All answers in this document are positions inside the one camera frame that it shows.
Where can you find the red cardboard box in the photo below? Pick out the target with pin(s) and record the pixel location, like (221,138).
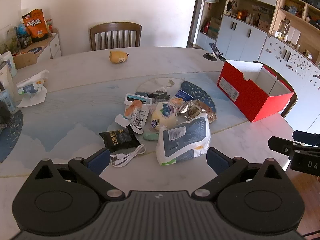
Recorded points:
(240,97)

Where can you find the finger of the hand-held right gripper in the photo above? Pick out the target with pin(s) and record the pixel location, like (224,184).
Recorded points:
(307,138)
(282,145)

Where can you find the white tissue pack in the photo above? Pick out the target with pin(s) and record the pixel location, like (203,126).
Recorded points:
(28,88)

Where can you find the large white snack bag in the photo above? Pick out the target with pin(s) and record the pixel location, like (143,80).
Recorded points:
(182,137)

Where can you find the orange snack bag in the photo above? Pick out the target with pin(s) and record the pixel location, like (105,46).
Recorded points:
(36,25)

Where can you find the cardboard carton with green print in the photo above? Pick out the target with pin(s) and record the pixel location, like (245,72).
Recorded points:
(214,27)

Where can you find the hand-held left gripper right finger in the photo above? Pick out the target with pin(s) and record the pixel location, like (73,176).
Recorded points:
(216,160)

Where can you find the wooden chair with curved back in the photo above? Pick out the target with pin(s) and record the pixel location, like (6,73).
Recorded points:
(290,105)

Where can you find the black phone stand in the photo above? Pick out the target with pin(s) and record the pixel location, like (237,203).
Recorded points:
(209,56)

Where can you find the yellow cat toy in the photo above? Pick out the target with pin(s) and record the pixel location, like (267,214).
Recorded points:
(118,57)

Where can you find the wooden slatted chair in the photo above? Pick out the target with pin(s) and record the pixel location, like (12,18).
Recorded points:
(115,28)

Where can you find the yellow bread packet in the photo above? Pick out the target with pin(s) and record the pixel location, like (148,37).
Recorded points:
(162,120)

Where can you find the white teal tube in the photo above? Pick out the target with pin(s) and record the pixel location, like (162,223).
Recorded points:
(137,99)

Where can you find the white wooden wall cabinet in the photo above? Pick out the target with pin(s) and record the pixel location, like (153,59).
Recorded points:
(240,37)

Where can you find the dark glass jar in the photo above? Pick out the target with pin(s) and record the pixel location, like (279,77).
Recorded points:
(6,110)

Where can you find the white marble desktop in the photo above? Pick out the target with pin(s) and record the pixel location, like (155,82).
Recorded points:
(75,75)

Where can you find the open brown cardboard box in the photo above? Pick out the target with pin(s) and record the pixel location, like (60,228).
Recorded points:
(25,60)

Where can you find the small blue white packet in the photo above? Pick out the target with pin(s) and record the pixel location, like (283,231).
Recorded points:
(182,95)

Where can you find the white orange spouted pouch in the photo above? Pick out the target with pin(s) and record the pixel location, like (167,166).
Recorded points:
(137,120)

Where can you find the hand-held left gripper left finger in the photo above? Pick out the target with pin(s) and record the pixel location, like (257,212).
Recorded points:
(98,161)

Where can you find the dark seaweed packet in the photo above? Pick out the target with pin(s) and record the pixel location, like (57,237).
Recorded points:
(160,96)

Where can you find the silver foil snack packet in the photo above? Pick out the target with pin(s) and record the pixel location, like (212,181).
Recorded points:
(192,110)

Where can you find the white sideboard cabinet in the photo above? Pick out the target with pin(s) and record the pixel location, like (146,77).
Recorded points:
(53,46)

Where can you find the black snack packet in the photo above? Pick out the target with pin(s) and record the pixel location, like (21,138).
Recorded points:
(117,138)

